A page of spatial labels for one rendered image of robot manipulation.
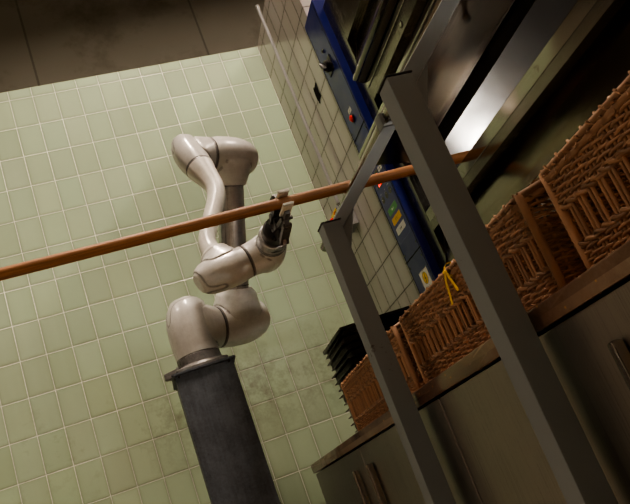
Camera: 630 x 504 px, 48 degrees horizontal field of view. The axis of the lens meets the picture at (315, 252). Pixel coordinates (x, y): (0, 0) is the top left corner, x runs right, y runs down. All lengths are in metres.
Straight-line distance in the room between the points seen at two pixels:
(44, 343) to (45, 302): 0.17
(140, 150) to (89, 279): 0.66
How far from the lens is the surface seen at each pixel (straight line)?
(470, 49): 1.97
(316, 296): 3.12
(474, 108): 2.22
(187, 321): 2.50
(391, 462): 1.66
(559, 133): 1.72
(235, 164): 2.58
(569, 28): 1.65
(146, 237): 1.81
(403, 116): 1.01
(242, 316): 2.59
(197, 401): 2.42
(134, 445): 2.92
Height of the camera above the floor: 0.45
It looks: 18 degrees up
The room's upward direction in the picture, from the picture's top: 21 degrees counter-clockwise
